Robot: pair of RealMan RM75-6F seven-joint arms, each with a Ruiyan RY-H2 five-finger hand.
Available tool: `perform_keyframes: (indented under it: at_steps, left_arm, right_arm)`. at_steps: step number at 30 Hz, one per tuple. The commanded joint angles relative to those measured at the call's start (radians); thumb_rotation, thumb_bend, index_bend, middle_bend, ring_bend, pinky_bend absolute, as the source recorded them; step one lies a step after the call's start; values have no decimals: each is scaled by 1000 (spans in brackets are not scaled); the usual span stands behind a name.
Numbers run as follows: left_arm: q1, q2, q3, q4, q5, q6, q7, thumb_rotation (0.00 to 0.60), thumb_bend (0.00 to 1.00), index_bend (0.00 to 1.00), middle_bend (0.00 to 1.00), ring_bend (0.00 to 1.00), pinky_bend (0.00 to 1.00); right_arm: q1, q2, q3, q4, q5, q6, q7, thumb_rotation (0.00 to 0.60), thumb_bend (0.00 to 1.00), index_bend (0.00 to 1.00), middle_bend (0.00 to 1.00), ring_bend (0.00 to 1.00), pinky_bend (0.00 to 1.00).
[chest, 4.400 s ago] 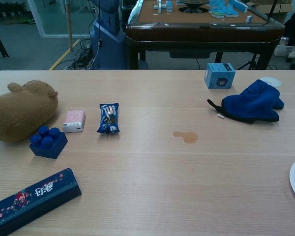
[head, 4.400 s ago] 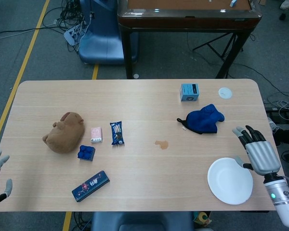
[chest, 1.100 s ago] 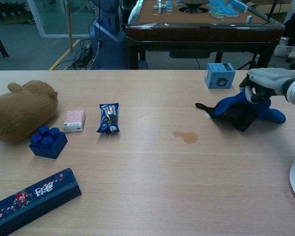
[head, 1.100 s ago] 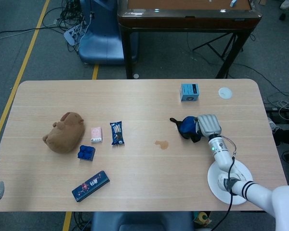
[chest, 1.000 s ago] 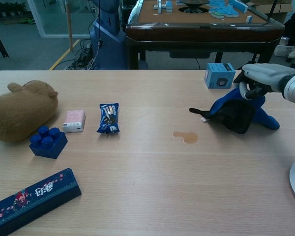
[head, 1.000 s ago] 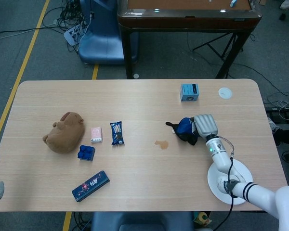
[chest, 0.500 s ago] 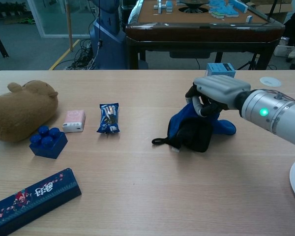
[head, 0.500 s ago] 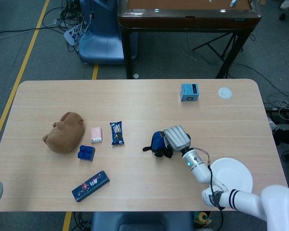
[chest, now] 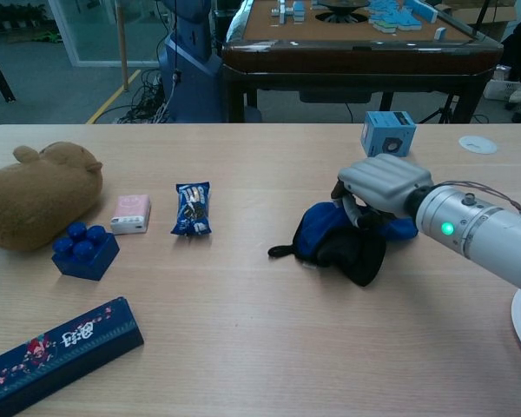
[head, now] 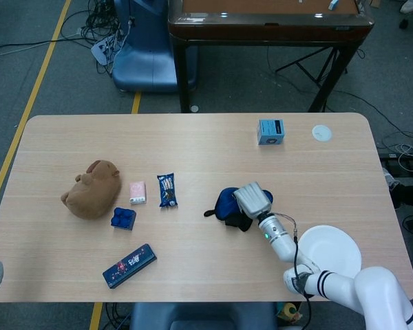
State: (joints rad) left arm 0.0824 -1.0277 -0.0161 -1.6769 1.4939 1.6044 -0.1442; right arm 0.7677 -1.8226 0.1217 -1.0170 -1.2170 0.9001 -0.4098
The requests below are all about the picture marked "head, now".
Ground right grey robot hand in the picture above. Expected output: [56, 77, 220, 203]
[233, 182, 273, 219]

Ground blue cloth with black trim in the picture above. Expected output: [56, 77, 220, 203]
[203, 186, 275, 233]

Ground light blue speaker box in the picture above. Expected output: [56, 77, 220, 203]
[256, 118, 285, 146]

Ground blue cookie snack packet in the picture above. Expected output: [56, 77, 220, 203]
[156, 173, 179, 209]

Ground white plate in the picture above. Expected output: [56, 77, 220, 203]
[297, 225, 363, 279]

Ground white round table grommet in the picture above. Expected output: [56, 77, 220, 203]
[311, 124, 333, 142]

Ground pink tissue pack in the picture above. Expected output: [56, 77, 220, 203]
[129, 181, 147, 206]

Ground yellow tape roll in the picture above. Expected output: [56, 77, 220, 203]
[277, 302, 302, 324]

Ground brown capybara plush toy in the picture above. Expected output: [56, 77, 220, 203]
[61, 159, 122, 220]

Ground blue grey robot chassis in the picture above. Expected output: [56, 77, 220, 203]
[129, 302, 279, 330]

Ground dark blue long floral box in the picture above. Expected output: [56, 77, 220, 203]
[102, 243, 158, 289]

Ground blue toy building block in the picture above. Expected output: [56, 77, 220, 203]
[110, 206, 137, 231]

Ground dark wooden mahjong table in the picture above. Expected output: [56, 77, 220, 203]
[167, 0, 375, 113]

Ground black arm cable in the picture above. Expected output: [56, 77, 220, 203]
[275, 212, 314, 330]

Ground tangled floor cables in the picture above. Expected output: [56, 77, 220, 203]
[78, 0, 131, 76]

